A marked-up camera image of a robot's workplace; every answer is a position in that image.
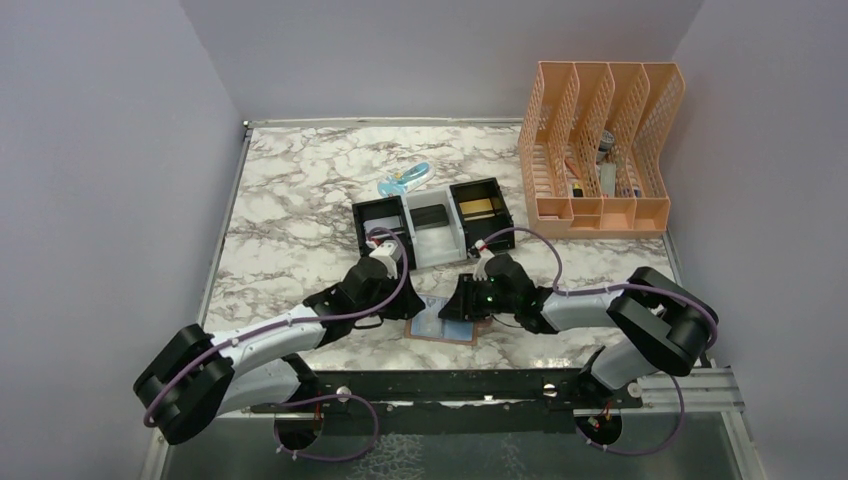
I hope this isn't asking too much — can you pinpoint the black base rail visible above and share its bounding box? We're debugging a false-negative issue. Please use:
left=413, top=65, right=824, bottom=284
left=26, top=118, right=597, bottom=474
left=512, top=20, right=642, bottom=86
left=246, top=360, right=643, bottom=413

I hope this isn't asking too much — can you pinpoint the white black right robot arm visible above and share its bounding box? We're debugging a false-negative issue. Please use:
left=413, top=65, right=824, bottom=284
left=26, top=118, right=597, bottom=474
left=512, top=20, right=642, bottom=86
left=438, top=254, right=718, bottom=407

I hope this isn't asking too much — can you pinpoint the blue item in organizer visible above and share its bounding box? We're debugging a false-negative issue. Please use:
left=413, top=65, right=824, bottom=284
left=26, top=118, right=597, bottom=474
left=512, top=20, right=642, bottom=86
left=619, top=187, right=642, bottom=198

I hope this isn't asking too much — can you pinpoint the peach plastic file organizer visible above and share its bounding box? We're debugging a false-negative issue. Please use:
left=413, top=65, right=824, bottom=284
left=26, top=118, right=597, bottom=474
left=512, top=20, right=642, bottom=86
left=518, top=61, right=685, bottom=239

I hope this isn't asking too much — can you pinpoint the silver VIP card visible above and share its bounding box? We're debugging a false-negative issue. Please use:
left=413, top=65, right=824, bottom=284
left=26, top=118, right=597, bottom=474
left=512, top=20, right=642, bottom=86
left=410, top=296, right=448, bottom=339

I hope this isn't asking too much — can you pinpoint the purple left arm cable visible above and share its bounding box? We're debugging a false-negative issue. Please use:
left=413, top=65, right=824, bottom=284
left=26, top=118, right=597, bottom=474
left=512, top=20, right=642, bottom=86
left=143, top=226, right=411, bottom=429

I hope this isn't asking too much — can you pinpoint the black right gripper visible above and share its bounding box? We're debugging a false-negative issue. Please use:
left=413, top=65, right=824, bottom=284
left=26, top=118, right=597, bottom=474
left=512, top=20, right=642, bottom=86
left=438, top=272, right=518, bottom=321

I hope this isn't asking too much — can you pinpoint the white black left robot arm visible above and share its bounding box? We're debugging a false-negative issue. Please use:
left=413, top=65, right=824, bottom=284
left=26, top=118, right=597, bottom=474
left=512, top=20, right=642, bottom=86
left=133, top=256, right=423, bottom=445

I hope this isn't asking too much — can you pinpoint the brown leather card holder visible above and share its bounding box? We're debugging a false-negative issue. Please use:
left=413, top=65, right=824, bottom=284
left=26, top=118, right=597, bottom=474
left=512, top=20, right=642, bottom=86
left=404, top=295, right=478, bottom=346

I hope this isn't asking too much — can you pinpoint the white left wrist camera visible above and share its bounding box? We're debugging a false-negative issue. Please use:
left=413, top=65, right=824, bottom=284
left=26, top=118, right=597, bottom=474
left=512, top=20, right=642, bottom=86
left=366, top=240, right=402, bottom=279

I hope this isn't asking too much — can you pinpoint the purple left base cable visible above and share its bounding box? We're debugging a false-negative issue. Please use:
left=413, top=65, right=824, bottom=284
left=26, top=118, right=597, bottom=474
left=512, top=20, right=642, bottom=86
left=272, top=389, right=384, bottom=464

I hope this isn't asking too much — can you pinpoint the grey staples box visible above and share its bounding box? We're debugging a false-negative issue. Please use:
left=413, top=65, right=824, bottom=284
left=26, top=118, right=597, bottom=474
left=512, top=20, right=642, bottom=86
left=598, top=162, right=617, bottom=198

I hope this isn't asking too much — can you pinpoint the gold credit card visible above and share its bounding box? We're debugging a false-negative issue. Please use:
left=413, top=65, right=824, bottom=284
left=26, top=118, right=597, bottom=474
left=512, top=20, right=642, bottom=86
left=459, top=198, right=496, bottom=221

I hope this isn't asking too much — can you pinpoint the blue packaged tool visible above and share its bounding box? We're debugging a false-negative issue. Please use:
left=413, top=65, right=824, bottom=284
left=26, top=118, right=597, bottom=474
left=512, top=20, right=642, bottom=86
left=377, top=162, right=435, bottom=198

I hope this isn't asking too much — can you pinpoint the white tray bin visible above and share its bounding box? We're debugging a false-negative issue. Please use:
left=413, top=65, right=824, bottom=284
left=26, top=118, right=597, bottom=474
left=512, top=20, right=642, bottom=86
left=402, top=186, right=467, bottom=269

